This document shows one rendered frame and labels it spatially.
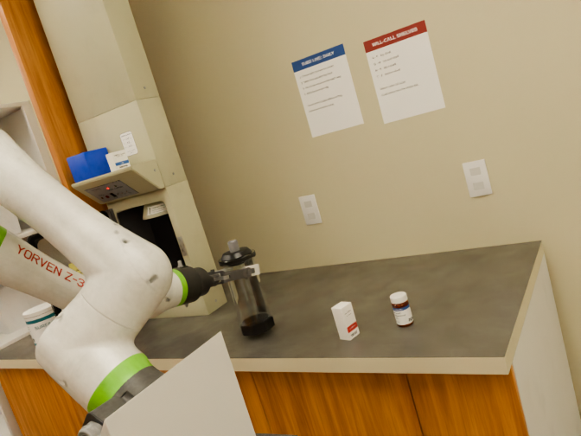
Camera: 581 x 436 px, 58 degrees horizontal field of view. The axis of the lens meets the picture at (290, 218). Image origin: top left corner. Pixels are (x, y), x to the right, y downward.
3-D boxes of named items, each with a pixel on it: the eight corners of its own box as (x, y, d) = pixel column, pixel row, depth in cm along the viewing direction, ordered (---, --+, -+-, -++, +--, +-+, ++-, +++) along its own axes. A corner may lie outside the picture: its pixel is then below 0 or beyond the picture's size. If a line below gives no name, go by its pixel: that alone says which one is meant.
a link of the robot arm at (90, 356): (143, 352, 87) (66, 285, 92) (86, 432, 86) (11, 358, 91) (175, 350, 99) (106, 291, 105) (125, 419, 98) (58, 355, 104)
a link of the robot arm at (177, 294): (151, 314, 113) (135, 266, 115) (117, 331, 119) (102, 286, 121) (196, 301, 125) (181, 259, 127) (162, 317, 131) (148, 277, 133)
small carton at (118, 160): (124, 168, 181) (118, 151, 180) (130, 166, 177) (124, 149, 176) (111, 172, 178) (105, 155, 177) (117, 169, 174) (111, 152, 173)
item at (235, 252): (236, 259, 157) (229, 238, 156) (260, 255, 152) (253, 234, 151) (216, 269, 149) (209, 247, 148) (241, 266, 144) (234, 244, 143)
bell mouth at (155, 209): (166, 208, 207) (162, 195, 206) (199, 201, 197) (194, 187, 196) (132, 222, 193) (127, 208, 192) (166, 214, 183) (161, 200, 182)
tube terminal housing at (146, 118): (189, 292, 223) (128, 114, 211) (249, 286, 206) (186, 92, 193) (147, 318, 203) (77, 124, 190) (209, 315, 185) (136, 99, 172)
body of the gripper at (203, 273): (200, 267, 131) (224, 262, 139) (175, 271, 136) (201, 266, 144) (205, 297, 131) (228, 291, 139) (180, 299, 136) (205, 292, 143)
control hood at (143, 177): (105, 202, 195) (96, 177, 194) (166, 187, 177) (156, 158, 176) (79, 212, 186) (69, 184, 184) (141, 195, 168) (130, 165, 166)
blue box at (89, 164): (97, 176, 192) (89, 152, 190) (115, 171, 186) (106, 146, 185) (74, 183, 184) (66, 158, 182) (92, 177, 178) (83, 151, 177)
